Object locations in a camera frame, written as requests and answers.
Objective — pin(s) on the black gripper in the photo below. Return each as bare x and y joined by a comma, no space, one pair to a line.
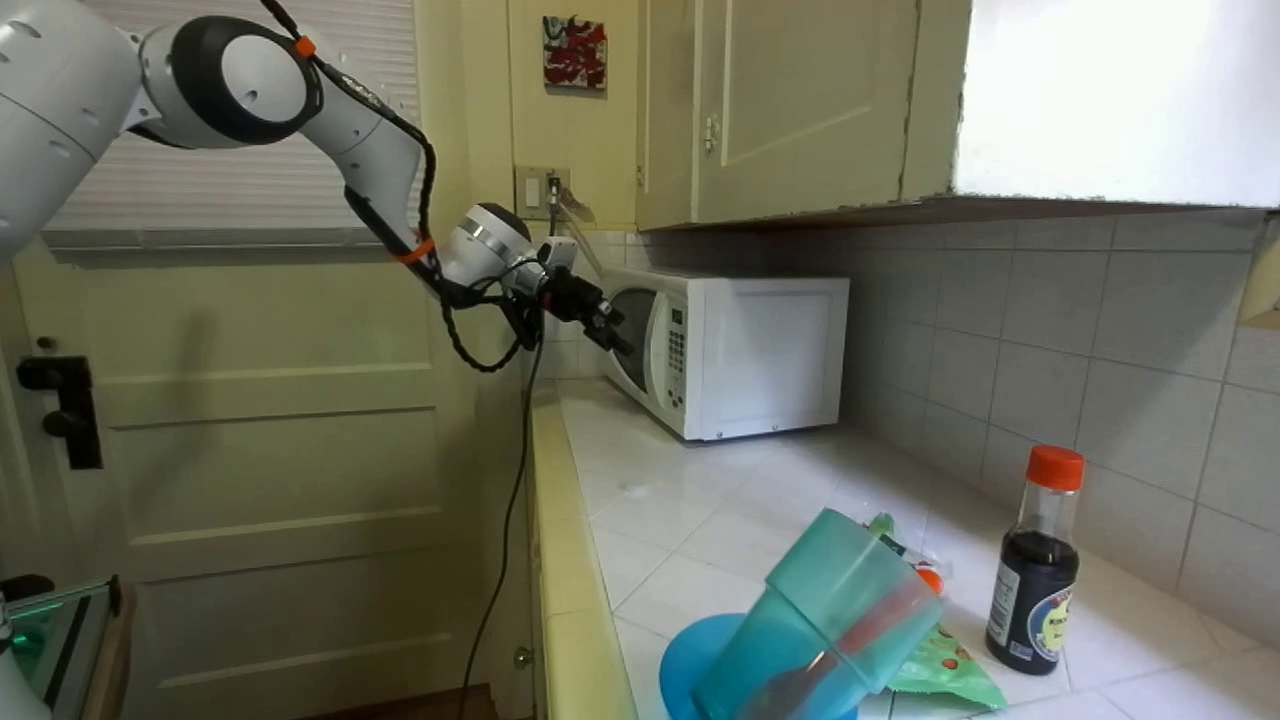
574,297

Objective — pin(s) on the white microwave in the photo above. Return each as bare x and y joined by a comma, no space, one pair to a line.
721,357

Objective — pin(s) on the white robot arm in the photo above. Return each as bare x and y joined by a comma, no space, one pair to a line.
484,259

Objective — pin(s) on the upper cabinet left door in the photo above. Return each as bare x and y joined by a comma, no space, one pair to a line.
767,110

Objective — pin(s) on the panelled cream door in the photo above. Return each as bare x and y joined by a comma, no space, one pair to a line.
300,479

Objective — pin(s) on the blue plastic bowl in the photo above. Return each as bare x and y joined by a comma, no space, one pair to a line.
744,667

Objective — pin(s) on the teal plastic pitcher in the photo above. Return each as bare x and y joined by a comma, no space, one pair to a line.
834,572

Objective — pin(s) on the window blind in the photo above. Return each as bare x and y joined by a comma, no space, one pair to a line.
74,81

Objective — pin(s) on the red spoon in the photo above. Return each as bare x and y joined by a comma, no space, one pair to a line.
864,654

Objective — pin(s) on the black door latch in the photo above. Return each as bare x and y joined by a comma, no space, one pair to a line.
74,416

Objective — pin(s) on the green snack bag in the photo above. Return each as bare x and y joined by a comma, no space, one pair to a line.
943,667

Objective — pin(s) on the soy sauce bottle red cap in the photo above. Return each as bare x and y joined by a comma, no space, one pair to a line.
1036,566

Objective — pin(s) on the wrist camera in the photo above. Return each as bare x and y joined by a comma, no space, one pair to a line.
525,319

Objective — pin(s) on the wall power outlet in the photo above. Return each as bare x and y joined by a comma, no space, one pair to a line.
535,188

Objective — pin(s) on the red wall picture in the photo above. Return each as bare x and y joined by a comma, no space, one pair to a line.
574,52

